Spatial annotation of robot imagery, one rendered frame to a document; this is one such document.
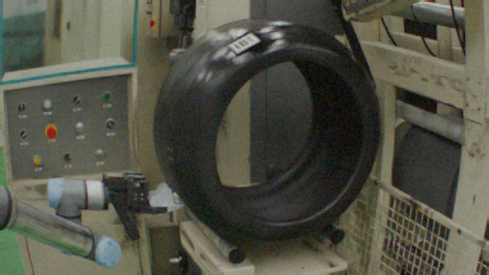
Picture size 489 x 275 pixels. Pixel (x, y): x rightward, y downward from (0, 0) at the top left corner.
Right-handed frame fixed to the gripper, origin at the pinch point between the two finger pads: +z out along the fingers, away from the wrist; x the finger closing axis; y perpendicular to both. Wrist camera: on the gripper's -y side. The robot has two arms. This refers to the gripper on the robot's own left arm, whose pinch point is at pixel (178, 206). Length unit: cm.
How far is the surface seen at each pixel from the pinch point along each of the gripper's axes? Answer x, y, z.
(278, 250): 7.3, -16.7, 32.5
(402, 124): 45, 14, 100
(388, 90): 21, 29, 72
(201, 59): -4.7, 35.8, 0.9
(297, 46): -11.2, 41.3, 20.5
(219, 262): -5.3, -13.4, 9.9
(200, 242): 8.5, -13.5, 9.5
